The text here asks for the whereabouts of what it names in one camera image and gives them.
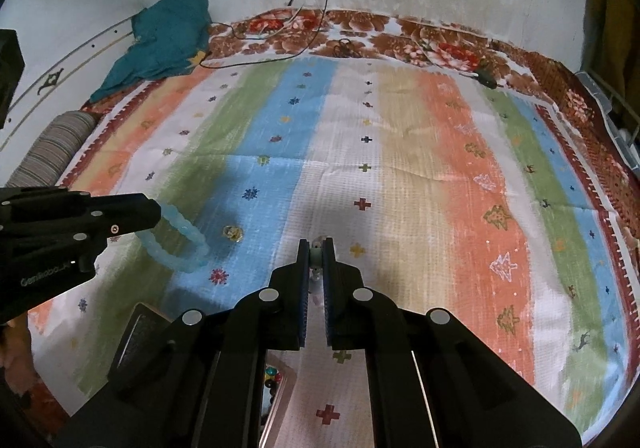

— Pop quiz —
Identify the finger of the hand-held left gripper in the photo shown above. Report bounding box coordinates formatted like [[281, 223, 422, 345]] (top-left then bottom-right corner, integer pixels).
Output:
[[0, 187, 93, 205], [0, 194, 162, 261]]

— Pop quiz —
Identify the striped pastel cloth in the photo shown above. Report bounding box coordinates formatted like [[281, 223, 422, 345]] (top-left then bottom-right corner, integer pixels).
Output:
[[27, 55, 633, 448]]

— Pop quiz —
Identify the teal cloth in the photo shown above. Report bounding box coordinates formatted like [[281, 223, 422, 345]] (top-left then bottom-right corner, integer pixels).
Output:
[[90, 0, 211, 103]]

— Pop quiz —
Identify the white metal rack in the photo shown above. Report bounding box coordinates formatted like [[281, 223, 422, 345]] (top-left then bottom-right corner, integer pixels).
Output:
[[572, 70, 640, 173]]

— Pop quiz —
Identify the mustard hanging garment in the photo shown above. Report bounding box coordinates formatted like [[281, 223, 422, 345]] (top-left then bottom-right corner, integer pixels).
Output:
[[582, 0, 640, 73]]

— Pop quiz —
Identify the light blue bead bracelet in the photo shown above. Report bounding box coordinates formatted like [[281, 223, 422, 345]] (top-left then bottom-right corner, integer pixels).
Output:
[[137, 200, 211, 275]]

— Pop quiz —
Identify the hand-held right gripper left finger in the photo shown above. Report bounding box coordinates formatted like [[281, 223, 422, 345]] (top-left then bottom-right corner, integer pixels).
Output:
[[52, 238, 311, 448]]

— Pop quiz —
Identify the grey striped bolster pillow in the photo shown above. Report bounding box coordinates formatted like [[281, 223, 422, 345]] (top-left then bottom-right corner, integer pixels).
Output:
[[2, 112, 98, 189]]

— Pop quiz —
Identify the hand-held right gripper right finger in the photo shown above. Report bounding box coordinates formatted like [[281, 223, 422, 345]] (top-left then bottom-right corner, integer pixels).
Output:
[[321, 237, 583, 448]]

